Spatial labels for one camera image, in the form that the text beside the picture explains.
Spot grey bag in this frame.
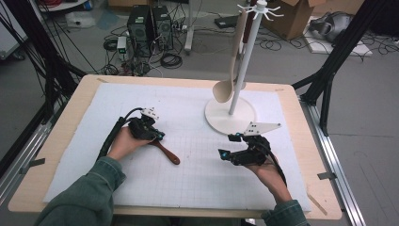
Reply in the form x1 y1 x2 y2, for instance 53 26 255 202
309 11 354 43

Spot thin wooden strip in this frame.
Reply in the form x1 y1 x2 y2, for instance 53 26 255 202
307 192 328 217

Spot grey table clamp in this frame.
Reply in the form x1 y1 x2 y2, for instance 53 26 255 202
19 157 46 175
317 171 338 181

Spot white wheeled cabinet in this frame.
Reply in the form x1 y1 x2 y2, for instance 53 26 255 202
0 0 28 60

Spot black flat device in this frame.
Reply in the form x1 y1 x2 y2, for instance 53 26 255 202
214 14 240 30

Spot white stand leg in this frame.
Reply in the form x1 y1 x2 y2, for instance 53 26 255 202
184 0 195 53

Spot person's left hand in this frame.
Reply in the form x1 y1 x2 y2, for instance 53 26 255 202
106 125 152 162

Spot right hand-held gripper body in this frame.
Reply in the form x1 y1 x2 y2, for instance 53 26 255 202
231 121 282 167

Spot white low platform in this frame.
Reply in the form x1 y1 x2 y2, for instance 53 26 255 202
37 0 89 13

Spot white utensil rack with hooks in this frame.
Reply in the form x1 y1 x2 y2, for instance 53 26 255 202
204 0 285 137

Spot clear plastic bag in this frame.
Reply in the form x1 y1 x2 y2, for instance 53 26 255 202
64 11 97 29

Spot aluminium table rail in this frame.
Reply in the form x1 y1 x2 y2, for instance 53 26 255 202
299 100 367 226
0 103 62 205

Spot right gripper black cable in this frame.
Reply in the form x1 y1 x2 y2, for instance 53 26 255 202
266 150 288 187

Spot person's right hand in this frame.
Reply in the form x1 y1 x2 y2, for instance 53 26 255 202
247 156 293 204

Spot white grid mat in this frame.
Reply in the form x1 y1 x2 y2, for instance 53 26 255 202
42 82 312 214

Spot black cable coil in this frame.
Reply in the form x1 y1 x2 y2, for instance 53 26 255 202
103 38 119 53
160 52 184 70

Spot black metal frame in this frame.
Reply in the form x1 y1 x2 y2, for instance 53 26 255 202
0 0 88 177
291 0 399 137

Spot black computer tower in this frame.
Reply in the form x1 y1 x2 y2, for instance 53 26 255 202
151 5 173 51
126 4 154 59

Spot closed cardboard box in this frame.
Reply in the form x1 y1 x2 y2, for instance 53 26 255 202
107 0 150 8

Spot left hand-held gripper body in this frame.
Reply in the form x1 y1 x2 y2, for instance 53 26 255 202
127 106 160 141

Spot dark brown wooden spoon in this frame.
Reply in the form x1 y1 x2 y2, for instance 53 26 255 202
149 138 182 166

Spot white device with green display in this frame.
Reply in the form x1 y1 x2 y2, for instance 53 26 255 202
116 36 128 60

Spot large open cardboard box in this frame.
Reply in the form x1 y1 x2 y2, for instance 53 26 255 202
262 0 318 41

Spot white floor board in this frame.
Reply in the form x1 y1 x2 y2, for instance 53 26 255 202
302 31 375 57

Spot beige ladle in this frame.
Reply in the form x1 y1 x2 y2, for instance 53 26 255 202
212 8 248 104

